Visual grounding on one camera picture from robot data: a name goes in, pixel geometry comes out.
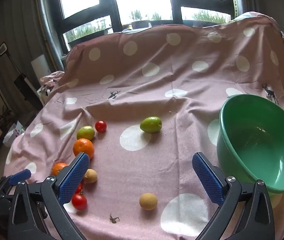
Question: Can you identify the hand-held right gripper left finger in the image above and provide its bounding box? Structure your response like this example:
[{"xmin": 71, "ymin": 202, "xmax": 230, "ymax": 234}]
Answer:
[{"xmin": 7, "ymin": 152, "xmax": 90, "ymax": 240}]

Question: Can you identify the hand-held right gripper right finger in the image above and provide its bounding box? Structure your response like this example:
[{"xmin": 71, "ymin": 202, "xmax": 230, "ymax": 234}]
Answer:
[{"xmin": 191, "ymin": 152, "xmax": 276, "ymax": 240}]

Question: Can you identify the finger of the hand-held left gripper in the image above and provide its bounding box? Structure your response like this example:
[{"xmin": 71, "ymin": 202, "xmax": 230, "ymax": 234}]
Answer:
[{"xmin": 8, "ymin": 169, "xmax": 32, "ymax": 185}]

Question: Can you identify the tan longan fruit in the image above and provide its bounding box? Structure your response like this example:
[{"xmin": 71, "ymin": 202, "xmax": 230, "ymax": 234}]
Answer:
[
  {"xmin": 139, "ymin": 193, "xmax": 158, "ymax": 211},
  {"xmin": 83, "ymin": 169, "xmax": 98, "ymax": 183}
]

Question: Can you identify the small orange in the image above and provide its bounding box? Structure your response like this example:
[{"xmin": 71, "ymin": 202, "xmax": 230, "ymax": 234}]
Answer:
[{"xmin": 51, "ymin": 163, "xmax": 69, "ymax": 176}]

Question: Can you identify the large orange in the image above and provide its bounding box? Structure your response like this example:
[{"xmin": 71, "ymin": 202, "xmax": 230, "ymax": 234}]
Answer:
[{"xmin": 73, "ymin": 138, "xmax": 95, "ymax": 160}]

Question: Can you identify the green apple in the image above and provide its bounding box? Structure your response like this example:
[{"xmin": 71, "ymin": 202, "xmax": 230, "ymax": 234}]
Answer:
[
  {"xmin": 76, "ymin": 126, "xmax": 95, "ymax": 141},
  {"xmin": 140, "ymin": 116, "xmax": 162, "ymax": 133}
]

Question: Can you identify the green plastic bowl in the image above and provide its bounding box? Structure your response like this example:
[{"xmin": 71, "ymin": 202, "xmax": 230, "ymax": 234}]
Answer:
[{"xmin": 217, "ymin": 94, "xmax": 284, "ymax": 197}]

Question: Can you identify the small printed box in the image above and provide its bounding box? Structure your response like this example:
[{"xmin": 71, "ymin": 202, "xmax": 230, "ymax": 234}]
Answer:
[{"xmin": 3, "ymin": 121, "xmax": 25, "ymax": 147}]

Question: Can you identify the upright floor vacuum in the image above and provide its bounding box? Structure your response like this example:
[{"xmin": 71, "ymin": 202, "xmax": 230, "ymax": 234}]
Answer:
[{"xmin": 0, "ymin": 43, "xmax": 43, "ymax": 110}]

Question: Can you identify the pink clothes pile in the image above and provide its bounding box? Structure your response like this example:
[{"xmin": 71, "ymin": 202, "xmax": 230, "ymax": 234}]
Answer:
[{"xmin": 38, "ymin": 70, "xmax": 65, "ymax": 100}]

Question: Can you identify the white panel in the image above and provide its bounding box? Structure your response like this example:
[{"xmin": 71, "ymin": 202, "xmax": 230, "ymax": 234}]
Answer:
[{"xmin": 30, "ymin": 54, "xmax": 53, "ymax": 80}]

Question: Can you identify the pink polka dot blanket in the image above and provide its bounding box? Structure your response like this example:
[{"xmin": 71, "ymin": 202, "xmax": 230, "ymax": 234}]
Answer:
[{"xmin": 3, "ymin": 11, "xmax": 284, "ymax": 240}]

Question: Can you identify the planter with green plants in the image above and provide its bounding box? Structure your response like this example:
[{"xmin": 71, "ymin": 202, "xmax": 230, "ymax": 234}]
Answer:
[
  {"xmin": 121, "ymin": 10, "xmax": 174, "ymax": 30},
  {"xmin": 182, "ymin": 9, "xmax": 231, "ymax": 27},
  {"xmin": 65, "ymin": 17, "xmax": 113, "ymax": 43}
]

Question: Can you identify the black framed window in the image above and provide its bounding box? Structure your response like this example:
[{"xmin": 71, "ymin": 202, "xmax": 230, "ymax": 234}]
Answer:
[{"xmin": 35, "ymin": 0, "xmax": 245, "ymax": 55}]

